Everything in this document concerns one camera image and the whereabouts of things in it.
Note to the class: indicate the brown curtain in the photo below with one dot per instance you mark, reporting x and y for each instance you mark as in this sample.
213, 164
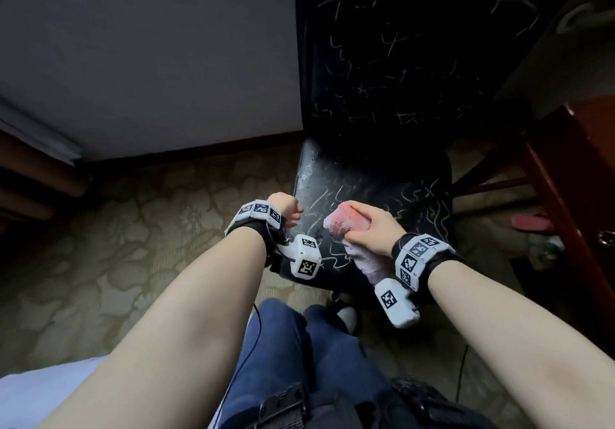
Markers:
33, 174

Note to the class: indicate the person's left hand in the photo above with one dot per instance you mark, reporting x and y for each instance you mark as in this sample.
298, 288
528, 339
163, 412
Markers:
286, 205

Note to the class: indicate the black waist pack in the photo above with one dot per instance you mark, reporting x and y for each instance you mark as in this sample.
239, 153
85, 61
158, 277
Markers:
408, 409

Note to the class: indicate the left wrist marker band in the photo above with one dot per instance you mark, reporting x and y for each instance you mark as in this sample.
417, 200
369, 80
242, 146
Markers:
254, 219

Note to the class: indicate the wrist marker band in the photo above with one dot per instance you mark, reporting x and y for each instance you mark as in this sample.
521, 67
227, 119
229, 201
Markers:
254, 219
423, 255

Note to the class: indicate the black office chair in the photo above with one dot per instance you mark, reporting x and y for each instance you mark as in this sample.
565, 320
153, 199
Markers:
408, 58

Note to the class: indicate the red wooden table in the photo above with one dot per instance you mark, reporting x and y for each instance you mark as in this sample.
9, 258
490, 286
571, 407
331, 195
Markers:
567, 179

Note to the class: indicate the blue trousers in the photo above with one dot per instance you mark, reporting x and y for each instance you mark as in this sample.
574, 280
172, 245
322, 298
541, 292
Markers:
312, 361

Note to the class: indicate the white shoe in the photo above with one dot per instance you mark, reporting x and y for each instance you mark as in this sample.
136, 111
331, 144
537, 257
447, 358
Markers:
347, 318

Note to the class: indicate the white fabric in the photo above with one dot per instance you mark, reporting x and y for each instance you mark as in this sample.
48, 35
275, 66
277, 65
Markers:
43, 395

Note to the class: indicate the person's right hand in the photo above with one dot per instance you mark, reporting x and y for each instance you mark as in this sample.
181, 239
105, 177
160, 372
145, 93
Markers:
382, 234

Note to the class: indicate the person's right forearm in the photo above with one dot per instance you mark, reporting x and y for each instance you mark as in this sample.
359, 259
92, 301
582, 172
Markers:
528, 337

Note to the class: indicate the right wrist marker band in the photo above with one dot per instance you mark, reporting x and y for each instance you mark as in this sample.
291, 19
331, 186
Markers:
423, 255

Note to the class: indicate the person's left forearm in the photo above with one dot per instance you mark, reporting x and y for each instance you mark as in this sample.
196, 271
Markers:
168, 337

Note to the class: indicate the pink cleaning cloth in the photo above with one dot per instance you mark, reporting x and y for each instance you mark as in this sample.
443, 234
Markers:
338, 222

